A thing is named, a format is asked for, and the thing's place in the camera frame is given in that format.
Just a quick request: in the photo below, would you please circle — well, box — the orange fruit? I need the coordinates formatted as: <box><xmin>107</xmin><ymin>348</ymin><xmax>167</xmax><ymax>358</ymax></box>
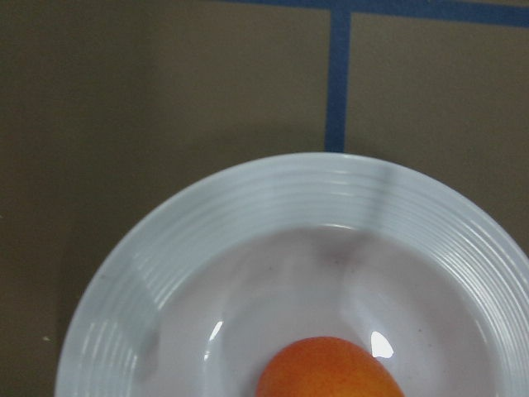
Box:
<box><xmin>255</xmin><ymin>337</ymin><xmax>403</xmax><ymax>396</ymax></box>

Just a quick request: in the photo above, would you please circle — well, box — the white plate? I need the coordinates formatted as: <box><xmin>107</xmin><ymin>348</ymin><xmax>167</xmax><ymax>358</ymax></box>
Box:
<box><xmin>55</xmin><ymin>153</ymin><xmax>528</xmax><ymax>396</ymax></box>

